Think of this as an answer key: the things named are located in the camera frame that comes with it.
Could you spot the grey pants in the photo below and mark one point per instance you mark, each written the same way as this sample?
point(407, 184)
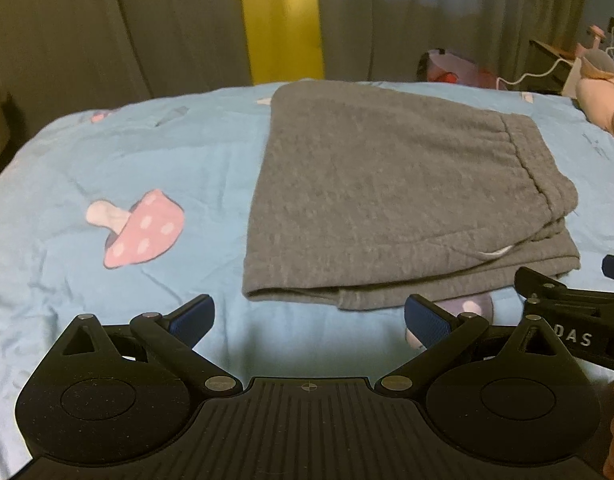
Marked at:
point(387, 180)

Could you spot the blue mushroom print bed sheet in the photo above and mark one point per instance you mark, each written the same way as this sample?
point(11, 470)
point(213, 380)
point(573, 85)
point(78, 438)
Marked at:
point(137, 160)

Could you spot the dark bedside box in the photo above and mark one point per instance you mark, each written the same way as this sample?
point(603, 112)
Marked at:
point(552, 62)

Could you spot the pale plush toy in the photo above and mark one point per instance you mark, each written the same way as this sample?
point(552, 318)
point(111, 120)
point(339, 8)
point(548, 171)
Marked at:
point(604, 105)

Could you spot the grey curtain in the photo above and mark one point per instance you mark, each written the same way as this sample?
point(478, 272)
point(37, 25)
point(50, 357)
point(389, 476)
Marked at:
point(137, 25)

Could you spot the yellow curtain strip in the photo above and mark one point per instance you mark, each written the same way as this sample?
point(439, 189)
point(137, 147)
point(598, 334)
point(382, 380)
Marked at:
point(282, 20)

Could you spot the small pink object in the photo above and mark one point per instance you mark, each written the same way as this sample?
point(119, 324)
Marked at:
point(596, 35)

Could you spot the red and pink bag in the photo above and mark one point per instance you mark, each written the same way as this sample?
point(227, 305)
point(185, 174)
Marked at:
point(454, 67)

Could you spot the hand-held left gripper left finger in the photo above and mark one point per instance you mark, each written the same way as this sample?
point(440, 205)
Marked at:
point(189, 321)

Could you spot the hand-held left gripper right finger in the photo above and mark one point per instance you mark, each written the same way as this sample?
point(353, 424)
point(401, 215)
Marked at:
point(429, 321)

